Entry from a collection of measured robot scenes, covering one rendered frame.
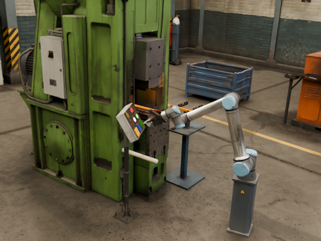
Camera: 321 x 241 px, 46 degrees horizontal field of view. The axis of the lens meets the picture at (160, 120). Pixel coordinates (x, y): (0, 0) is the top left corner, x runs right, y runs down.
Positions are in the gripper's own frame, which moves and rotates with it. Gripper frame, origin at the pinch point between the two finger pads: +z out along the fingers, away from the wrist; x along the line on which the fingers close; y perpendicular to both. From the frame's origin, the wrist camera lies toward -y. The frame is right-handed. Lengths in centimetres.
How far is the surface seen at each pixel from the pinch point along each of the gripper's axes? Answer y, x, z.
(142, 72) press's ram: -41, 33, -12
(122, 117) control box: -18.5, -27.0, 5.8
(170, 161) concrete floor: 95, 128, 42
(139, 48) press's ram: -64, 34, -22
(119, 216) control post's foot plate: 78, -15, 70
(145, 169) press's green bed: 58, 33, 38
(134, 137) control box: 2.8, -27.1, 5.1
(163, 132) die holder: 32, 53, 5
